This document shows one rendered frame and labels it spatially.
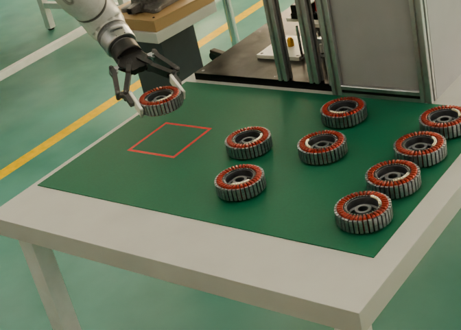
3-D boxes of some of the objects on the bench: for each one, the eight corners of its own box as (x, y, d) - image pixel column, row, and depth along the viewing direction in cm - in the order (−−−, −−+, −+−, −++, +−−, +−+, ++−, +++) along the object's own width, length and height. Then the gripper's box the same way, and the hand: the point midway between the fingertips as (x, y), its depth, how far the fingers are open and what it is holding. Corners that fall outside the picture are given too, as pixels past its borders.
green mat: (37, 185, 214) (36, 184, 214) (186, 81, 255) (186, 81, 254) (374, 258, 158) (373, 256, 158) (497, 110, 198) (496, 109, 198)
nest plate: (256, 58, 253) (256, 54, 253) (284, 38, 263) (283, 34, 263) (300, 61, 244) (299, 57, 244) (326, 40, 254) (325, 36, 254)
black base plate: (195, 79, 255) (193, 72, 254) (306, 1, 297) (306, -5, 296) (332, 91, 227) (331, 84, 226) (433, 3, 269) (433, -4, 268)
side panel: (332, 95, 225) (312, -24, 210) (337, 90, 227) (318, -28, 212) (431, 104, 208) (417, -24, 193) (437, 99, 210) (422, -29, 195)
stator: (218, 158, 206) (215, 145, 204) (243, 136, 214) (239, 123, 212) (258, 162, 200) (254, 149, 198) (281, 140, 207) (278, 126, 206)
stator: (334, 107, 217) (332, 94, 216) (374, 110, 211) (373, 96, 209) (314, 127, 210) (311, 114, 208) (356, 131, 203) (353, 117, 202)
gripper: (81, 53, 219) (121, 112, 208) (161, 22, 227) (204, 77, 216) (83, 73, 225) (122, 131, 214) (162, 41, 233) (203, 97, 222)
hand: (160, 99), depth 216 cm, fingers closed on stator, 11 cm apart
